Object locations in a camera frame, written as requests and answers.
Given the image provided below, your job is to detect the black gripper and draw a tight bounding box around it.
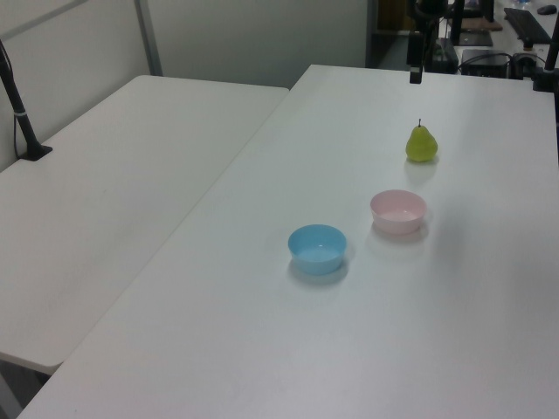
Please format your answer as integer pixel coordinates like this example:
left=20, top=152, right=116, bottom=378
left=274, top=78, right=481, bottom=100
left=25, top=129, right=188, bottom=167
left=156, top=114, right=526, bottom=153
left=407, top=31, right=424, bottom=85

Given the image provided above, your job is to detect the green pear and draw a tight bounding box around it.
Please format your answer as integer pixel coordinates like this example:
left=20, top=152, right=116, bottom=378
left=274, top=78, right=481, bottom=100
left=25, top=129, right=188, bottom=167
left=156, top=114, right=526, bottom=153
left=405, top=117, right=439, bottom=164

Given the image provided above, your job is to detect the pink plastic bowl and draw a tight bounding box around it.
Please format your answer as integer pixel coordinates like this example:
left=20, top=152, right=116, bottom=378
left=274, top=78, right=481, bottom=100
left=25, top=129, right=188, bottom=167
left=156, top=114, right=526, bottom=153
left=369, top=189, right=427, bottom=236

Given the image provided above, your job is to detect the blue plastic bowl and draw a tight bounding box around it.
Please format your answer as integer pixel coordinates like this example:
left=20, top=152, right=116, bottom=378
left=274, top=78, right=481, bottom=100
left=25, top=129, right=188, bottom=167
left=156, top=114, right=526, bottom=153
left=287, top=223, right=348, bottom=277

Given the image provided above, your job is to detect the black computer box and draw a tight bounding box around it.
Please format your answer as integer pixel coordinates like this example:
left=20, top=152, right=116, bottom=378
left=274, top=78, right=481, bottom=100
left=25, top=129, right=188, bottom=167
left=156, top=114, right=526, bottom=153
left=459, top=48, right=513, bottom=78

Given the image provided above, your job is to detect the black monitor stand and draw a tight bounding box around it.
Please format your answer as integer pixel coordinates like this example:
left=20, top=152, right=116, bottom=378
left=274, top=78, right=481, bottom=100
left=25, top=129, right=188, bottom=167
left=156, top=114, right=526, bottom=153
left=449, top=0, right=495, bottom=48

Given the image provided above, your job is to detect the brown wooden board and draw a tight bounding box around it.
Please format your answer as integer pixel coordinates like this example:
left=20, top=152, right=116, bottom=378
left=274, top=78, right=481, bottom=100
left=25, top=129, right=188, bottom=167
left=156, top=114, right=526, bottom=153
left=461, top=16, right=504, bottom=32

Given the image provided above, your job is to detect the black keyboard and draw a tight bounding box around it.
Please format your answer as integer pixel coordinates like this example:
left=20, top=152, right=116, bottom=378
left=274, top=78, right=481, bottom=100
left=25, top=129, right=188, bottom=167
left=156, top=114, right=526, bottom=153
left=503, top=6, right=552, bottom=45

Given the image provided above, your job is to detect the black clamped camera pole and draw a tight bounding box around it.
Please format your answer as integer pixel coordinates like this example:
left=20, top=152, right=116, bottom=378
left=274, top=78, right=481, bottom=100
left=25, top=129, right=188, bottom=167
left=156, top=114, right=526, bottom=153
left=531, top=24, right=559, bottom=93

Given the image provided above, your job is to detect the grey metal partition post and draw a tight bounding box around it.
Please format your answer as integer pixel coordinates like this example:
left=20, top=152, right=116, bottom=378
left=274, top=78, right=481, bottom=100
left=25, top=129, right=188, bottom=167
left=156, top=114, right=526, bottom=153
left=134, top=0, right=163, bottom=78

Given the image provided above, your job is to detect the black camera pole with clamp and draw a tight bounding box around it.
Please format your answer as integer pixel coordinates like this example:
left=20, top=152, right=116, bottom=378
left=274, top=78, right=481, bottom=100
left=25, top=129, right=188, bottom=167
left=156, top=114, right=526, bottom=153
left=0, top=38, right=54, bottom=161

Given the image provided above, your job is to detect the thin cable along pole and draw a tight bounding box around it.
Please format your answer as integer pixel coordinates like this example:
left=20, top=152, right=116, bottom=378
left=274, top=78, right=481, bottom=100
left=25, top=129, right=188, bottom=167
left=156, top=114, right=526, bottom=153
left=11, top=113, right=24, bottom=159

